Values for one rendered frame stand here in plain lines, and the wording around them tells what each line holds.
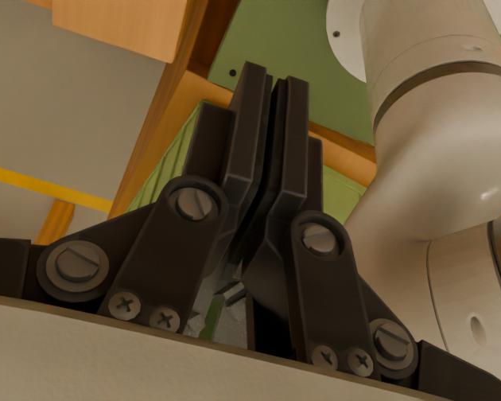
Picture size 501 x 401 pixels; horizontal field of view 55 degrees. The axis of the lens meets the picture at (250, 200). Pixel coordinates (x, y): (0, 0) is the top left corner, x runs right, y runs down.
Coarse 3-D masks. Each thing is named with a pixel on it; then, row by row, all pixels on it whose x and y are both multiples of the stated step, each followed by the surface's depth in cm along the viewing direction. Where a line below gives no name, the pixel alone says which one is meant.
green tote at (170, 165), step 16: (192, 112) 72; (192, 128) 68; (176, 144) 75; (160, 160) 80; (176, 160) 68; (160, 176) 76; (176, 176) 62; (336, 176) 79; (144, 192) 83; (160, 192) 70; (336, 192) 78; (352, 192) 80; (128, 208) 89; (336, 208) 75; (352, 208) 78; (208, 320) 99; (208, 336) 97
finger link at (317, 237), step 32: (320, 224) 9; (288, 256) 9; (320, 256) 9; (352, 256) 9; (288, 288) 8; (320, 288) 8; (352, 288) 8; (256, 320) 10; (320, 320) 8; (352, 320) 8; (288, 352) 10; (320, 352) 7; (352, 352) 7
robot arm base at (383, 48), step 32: (352, 0) 50; (384, 0) 45; (416, 0) 42; (448, 0) 41; (480, 0) 43; (352, 32) 53; (384, 32) 43; (416, 32) 39; (448, 32) 38; (480, 32) 38; (352, 64) 56; (384, 64) 40; (416, 64) 37; (384, 96) 38
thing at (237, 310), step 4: (244, 296) 86; (236, 300) 87; (240, 300) 86; (244, 300) 86; (232, 304) 86; (236, 304) 85; (240, 304) 86; (244, 304) 86; (228, 308) 86; (232, 308) 85; (236, 308) 85; (240, 308) 86; (244, 308) 86; (232, 312) 85; (236, 312) 85; (240, 312) 85; (244, 312) 86; (232, 316) 86; (236, 316) 85; (240, 316) 85; (244, 316) 86; (236, 320) 85
